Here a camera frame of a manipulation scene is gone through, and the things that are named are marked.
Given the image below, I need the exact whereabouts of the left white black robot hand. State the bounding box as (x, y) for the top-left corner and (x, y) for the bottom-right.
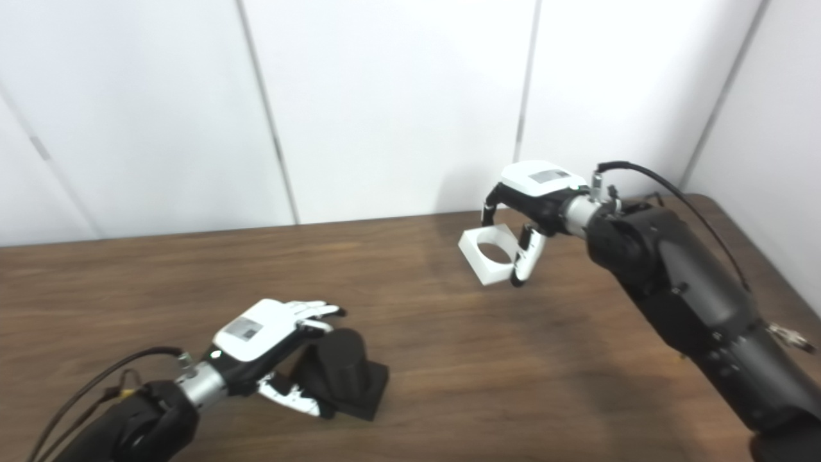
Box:
(204, 298), (347, 418)

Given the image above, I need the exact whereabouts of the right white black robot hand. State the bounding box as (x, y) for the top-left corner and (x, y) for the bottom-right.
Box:
(481, 160), (591, 288)

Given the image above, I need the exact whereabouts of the white square piece with hole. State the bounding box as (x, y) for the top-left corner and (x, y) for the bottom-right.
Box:
(458, 223), (523, 286)

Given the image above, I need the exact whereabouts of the black peg with square base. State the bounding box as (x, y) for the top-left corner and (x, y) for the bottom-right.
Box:
(292, 328), (390, 422)

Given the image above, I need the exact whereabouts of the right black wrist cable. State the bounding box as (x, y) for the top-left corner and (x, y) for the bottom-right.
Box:
(590, 160), (817, 354)

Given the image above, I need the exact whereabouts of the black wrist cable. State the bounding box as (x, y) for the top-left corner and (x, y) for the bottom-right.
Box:
(26, 346), (196, 462)
(590, 160), (817, 354)

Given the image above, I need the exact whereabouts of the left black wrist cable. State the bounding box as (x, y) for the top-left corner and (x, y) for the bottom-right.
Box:
(26, 346), (196, 462)

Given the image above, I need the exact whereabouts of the gray wall post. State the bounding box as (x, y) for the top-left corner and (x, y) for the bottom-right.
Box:
(0, 80), (103, 243)

